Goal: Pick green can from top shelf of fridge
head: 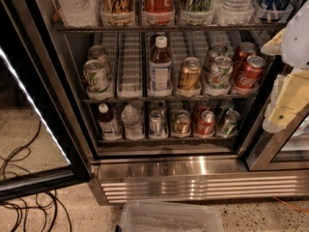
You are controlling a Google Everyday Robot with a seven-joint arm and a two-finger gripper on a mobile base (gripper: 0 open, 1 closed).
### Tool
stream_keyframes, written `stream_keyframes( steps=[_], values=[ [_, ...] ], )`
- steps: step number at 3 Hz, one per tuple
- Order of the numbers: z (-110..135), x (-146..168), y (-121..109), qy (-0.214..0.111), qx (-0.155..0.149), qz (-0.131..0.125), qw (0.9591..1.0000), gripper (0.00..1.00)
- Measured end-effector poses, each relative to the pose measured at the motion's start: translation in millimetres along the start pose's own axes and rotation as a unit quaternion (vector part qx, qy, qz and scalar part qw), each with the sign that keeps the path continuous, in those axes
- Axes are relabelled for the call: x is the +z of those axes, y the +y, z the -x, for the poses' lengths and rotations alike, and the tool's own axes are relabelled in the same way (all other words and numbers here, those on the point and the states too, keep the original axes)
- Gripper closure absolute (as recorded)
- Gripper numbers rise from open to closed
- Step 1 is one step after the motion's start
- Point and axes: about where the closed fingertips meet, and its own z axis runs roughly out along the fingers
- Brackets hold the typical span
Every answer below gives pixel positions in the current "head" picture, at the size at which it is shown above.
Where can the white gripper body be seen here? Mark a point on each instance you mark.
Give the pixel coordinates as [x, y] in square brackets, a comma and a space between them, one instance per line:
[296, 43]

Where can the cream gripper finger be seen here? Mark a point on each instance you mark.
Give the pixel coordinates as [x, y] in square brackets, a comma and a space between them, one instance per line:
[273, 46]
[289, 95]

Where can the rear red cola can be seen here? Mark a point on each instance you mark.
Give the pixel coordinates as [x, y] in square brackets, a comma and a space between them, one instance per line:
[244, 50]

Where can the front red cola can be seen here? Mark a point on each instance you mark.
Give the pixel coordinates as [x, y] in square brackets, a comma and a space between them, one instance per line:
[250, 72]

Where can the rear green white can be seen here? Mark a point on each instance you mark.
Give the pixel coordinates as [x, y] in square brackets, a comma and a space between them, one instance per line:
[216, 49]

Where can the green white can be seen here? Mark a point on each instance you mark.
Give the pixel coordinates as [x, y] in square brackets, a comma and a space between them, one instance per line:
[220, 72]
[216, 49]

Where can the right fridge door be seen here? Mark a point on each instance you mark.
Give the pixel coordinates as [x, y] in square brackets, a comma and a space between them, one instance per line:
[287, 149]

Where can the front green white can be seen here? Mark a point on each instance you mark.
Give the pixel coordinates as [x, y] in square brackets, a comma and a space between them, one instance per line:
[220, 72]

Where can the green can bottom shelf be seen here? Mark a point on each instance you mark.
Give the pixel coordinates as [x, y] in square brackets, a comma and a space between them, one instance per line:
[228, 124]

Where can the gold can middle shelf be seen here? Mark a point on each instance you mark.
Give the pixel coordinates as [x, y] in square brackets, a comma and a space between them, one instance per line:
[189, 74]

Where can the red can bottom shelf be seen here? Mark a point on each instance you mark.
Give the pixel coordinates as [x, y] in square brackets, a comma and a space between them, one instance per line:
[205, 125]

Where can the gold can bottom shelf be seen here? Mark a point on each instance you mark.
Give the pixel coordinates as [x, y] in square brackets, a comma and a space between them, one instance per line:
[182, 123]

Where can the iced tea bottle middle shelf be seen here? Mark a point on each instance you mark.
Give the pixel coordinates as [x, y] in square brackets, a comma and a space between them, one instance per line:
[160, 64]

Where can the silver can bottom shelf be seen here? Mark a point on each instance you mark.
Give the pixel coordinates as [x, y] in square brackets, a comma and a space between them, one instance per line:
[156, 125]

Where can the water bottle bottom shelf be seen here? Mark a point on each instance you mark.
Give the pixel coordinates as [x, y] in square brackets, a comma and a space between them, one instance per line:
[133, 126]

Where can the rear green can left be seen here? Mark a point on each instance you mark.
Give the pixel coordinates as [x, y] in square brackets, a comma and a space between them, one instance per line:
[98, 52]

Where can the front green 7up can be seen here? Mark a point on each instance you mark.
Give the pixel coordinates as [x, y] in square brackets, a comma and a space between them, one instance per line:
[96, 77]

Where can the tea bottle bottom shelf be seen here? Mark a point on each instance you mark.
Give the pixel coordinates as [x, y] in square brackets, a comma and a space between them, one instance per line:
[108, 122]

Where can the steel fridge base grille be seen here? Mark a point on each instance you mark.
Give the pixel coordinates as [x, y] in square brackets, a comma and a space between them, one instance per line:
[199, 178]

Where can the open glass fridge door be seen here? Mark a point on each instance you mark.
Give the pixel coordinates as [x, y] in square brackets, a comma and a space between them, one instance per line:
[40, 147]

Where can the clear water bottle top left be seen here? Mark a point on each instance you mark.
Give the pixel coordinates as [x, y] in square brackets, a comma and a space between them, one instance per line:
[79, 13]

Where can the clear plastic bin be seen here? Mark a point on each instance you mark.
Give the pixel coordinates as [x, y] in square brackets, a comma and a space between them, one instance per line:
[150, 216]

